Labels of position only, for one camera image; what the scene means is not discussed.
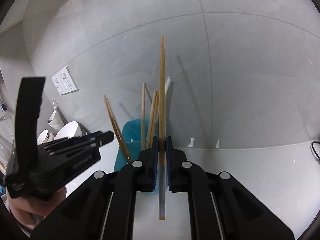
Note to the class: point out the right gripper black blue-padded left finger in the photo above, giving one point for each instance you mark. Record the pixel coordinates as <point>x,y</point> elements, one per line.
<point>103,208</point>

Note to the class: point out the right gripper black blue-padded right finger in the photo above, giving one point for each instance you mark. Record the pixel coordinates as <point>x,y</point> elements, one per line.
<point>220,207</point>

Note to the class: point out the chopstick with grey end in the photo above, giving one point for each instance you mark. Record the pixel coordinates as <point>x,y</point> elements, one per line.
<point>162,161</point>

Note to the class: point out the dark-ended chopstick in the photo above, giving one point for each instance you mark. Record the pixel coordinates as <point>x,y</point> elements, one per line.
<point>117,131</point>

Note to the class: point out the chopstick with blue dotted end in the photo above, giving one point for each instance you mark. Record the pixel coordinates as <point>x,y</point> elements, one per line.
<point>143,118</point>

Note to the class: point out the chopstick with red patterned end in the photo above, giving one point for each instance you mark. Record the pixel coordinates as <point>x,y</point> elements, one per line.
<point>152,112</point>

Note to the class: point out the person's left hand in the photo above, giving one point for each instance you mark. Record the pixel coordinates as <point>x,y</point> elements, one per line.
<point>24,208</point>

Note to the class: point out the white ceramic dish stack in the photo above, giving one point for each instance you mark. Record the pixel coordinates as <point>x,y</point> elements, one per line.
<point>55,123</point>

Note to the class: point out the white ceramic bowl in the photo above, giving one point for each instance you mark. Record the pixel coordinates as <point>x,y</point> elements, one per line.
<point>71,129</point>

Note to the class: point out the blue plastic utensil holder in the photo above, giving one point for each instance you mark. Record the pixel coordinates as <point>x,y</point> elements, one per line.
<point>132,135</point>

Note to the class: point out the white wall socket left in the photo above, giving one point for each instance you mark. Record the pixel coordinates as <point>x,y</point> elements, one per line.
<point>63,82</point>

